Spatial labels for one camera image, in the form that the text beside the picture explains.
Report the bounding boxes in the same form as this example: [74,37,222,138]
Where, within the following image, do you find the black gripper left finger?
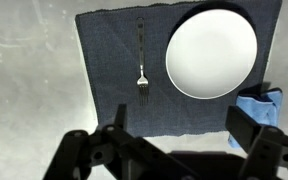
[43,103,145,180]

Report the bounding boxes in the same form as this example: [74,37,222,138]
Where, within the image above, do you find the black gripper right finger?
[225,105,288,180]

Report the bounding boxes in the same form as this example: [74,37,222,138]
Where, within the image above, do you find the blue cloth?
[227,87,284,150]

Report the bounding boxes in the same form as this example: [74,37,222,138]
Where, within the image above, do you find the silver metal fork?
[135,17,150,107]

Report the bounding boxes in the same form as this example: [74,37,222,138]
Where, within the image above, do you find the white round plate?
[165,8,259,100]

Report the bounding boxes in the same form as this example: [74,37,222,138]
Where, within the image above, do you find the dark blue placemat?
[74,0,284,138]

